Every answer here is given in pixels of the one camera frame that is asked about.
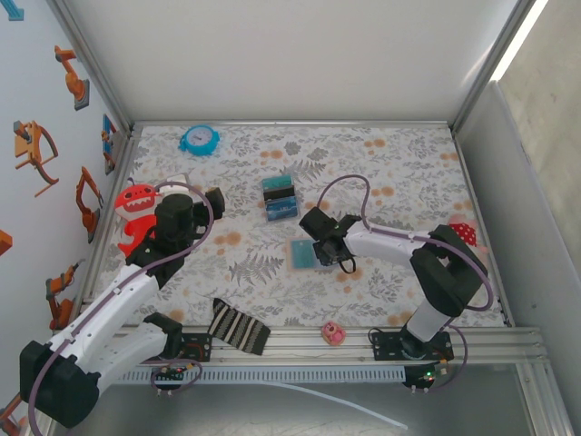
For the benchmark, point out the small circuit board with LEDs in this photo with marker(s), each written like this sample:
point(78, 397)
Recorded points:
point(424, 377)
point(170, 373)

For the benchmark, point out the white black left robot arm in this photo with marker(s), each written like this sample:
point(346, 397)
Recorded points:
point(113, 309)

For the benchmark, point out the black VIP card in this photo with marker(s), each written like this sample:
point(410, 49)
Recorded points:
point(280, 196)

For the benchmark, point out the floral patterned tablecloth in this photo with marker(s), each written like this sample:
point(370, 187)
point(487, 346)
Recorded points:
point(318, 300)

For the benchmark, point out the black beige striped sock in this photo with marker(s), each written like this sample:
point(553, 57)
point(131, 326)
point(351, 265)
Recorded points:
point(238, 329)

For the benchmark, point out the orange block sticker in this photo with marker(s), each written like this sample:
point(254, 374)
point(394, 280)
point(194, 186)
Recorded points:
point(4, 243)

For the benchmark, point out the blue round alarm clock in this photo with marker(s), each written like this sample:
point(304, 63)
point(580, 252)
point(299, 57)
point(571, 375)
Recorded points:
point(199, 138)

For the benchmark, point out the red shark plush toy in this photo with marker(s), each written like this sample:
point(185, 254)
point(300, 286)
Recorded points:
point(134, 202)

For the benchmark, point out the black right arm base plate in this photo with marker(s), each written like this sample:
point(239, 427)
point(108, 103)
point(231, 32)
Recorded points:
point(386, 347)

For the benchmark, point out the aluminium frame bar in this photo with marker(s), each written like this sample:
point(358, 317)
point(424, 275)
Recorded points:
point(93, 63)
point(123, 159)
point(308, 349)
point(295, 123)
point(488, 63)

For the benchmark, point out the clear acrylic card box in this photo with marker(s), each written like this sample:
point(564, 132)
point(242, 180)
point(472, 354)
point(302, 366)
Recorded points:
point(262, 195)

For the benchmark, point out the blue VIP card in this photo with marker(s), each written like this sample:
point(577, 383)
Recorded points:
point(283, 211)

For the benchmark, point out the pink polka dot plush toy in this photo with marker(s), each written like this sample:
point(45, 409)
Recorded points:
point(467, 234)

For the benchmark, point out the blue orange machine sticker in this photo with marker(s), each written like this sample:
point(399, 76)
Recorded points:
point(109, 141)

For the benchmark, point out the orange gripper machine sticker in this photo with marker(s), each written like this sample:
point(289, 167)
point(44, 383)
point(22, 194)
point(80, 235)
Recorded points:
point(32, 150)

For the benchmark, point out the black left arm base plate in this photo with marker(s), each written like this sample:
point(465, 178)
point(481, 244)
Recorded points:
point(199, 347)

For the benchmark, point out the thin white tube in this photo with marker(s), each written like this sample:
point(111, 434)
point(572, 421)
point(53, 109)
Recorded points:
point(345, 400)

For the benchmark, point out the small pink bear figurine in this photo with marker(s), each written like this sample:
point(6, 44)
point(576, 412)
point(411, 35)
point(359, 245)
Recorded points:
point(333, 332)

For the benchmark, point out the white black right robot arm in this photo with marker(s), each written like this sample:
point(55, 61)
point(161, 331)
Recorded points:
point(386, 243)

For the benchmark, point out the teal plastic card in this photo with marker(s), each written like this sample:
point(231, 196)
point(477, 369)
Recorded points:
point(303, 254)
point(278, 184)

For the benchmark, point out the beige leather card holder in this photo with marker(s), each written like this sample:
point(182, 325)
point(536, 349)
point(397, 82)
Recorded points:
point(288, 254)

